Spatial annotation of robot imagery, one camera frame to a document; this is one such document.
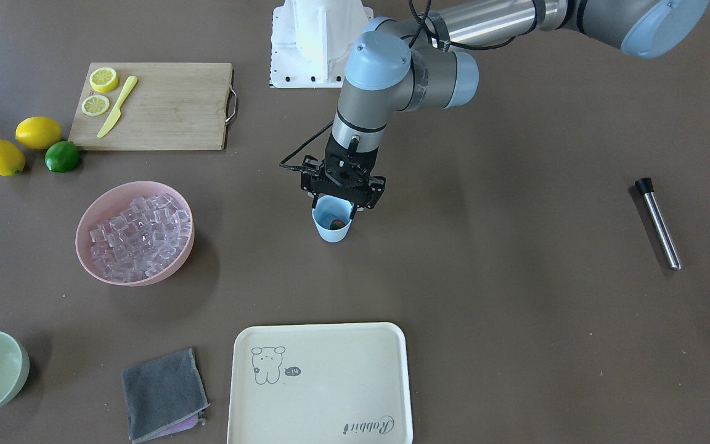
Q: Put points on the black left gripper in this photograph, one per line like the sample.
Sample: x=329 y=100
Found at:
x=332 y=152

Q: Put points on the steel muddler black tip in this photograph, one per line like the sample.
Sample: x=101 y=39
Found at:
x=646 y=190

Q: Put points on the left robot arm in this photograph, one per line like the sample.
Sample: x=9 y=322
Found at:
x=426 y=63

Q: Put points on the light blue plastic cup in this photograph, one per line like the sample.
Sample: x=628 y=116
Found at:
x=327 y=209

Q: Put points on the clear ice cube pile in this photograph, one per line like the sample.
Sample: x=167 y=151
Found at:
x=141 y=241

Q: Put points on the cream rabbit serving tray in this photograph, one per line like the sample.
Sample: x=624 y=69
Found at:
x=330 y=383

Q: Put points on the wooden cutting board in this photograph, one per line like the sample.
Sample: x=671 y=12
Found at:
x=173 y=106

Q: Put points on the pink bowl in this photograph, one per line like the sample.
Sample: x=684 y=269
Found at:
x=113 y=202

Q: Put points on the yellow plastic knife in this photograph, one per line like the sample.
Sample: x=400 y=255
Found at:
x=115 y=113

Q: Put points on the grey folded cloth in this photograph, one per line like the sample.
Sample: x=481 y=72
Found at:
x=164 y=396

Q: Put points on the lower lemon half slice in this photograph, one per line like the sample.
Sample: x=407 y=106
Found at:
x=95 y=105

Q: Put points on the lemon half slice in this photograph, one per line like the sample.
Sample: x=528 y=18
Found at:
x=95 y=105
x=104 y=79

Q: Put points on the upper lemon half slice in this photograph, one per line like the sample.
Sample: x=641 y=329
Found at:
x=104 y=79

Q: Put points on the green lime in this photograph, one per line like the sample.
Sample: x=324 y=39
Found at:
x=62 y=157

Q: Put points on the far yellow lemon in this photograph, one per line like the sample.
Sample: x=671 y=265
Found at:
x=38 y=133

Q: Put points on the yellow lemon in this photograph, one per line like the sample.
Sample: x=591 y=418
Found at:
x=38 y=133
x=12 y=159

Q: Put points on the near yellow lemon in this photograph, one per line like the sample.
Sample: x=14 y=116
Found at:
x=12 y=159

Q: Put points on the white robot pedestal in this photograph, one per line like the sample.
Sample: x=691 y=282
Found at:
x=312 y=31

